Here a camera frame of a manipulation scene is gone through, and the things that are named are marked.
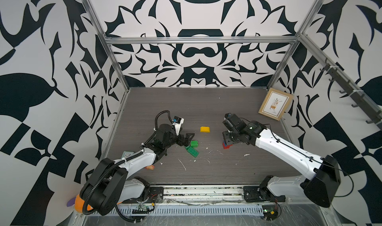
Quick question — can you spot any black corrugated cable hose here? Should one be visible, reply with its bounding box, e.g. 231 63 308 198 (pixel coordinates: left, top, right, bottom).
141 110 173 146

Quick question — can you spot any light green square lego brick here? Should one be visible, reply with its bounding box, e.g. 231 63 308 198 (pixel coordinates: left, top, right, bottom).
190 140 199 148

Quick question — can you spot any small teal alarm clock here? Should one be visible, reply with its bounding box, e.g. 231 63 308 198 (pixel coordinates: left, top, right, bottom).
122 151 134 158

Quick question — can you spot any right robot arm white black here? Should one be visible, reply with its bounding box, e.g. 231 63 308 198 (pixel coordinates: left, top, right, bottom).
222 113 350 208

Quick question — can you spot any small circuit board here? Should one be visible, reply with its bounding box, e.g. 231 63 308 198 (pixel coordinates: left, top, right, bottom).
261 204 282 222
132 203 155 214

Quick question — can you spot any yellow curved lego brick far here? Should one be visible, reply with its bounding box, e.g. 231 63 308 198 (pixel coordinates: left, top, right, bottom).
200 126 210 133

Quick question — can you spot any red long lego brick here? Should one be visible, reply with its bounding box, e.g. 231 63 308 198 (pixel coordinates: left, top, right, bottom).
222 144 231 149

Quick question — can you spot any orange purple object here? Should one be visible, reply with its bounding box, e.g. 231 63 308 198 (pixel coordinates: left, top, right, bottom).
66 195 85 213

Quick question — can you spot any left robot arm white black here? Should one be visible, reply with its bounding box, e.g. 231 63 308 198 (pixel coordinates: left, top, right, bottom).
75 124 195 216

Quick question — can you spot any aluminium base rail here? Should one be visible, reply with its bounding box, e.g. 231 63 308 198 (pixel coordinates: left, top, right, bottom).
149 183 329 204

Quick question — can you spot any dark green wide lego brick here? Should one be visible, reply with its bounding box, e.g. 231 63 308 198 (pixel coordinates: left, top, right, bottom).
186 146 199 157

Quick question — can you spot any small colourful toy figure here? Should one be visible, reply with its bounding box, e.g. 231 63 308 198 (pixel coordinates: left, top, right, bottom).
145 165 155 170

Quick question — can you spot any wooden framed picture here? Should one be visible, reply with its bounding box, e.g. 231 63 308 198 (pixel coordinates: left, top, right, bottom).
259 88 293 121

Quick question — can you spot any wall hook rail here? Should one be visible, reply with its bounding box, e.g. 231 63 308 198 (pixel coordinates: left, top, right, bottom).
320 57 382 130

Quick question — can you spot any small circuit board left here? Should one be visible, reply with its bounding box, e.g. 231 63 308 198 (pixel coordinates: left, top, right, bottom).
132 203 155 214

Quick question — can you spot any white slotted cable duct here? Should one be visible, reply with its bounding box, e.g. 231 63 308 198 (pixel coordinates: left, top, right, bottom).
118 205 264 217

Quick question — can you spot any small circuit board right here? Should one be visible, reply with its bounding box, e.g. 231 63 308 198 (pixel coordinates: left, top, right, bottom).
261 204 282 222

